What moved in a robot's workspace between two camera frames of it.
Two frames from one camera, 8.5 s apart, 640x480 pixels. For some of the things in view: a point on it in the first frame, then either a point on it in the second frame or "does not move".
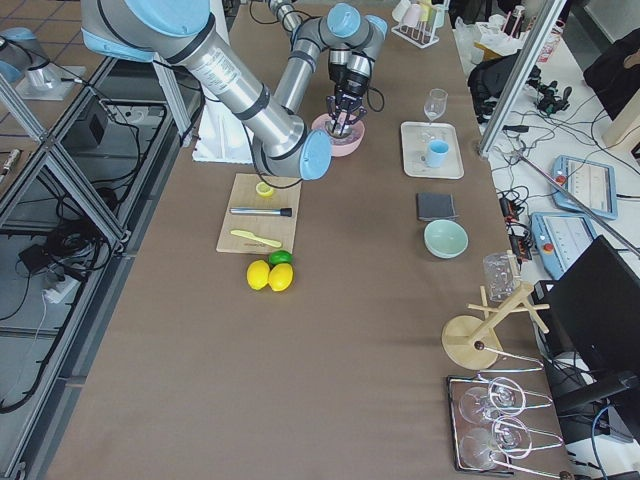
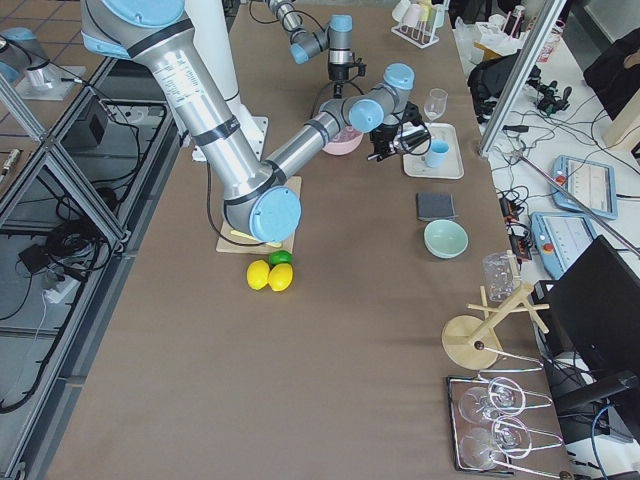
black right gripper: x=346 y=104 to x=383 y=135
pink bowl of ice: x=341 y=144 does not move
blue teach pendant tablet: x=592 y=183 does not move
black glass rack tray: x=503 y=425 does not move
